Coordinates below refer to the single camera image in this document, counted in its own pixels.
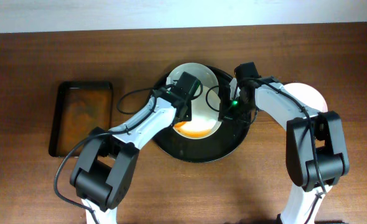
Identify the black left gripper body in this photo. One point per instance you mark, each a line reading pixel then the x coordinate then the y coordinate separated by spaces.
pixel 185 112

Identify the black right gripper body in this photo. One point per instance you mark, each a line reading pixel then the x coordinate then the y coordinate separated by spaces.
pixel 233 115

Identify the orange green scrub sponge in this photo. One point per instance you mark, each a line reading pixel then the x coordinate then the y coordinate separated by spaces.
pixel 178 125

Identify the white plate with ketchup smear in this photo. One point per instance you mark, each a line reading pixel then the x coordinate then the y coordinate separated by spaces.
pixel 204 120

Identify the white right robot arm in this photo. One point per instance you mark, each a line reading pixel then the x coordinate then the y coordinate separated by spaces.
pixel 316 154

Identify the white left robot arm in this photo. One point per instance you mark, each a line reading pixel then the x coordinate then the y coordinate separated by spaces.
pixel 104 170

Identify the round black serving tray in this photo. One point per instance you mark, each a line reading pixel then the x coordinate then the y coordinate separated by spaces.
pixel 225 140

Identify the black rectangular water tray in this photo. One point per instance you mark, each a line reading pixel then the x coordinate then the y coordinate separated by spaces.
pixel 80 107

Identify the white plate with small stains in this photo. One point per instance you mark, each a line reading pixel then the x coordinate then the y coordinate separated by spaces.
pixel 203 73

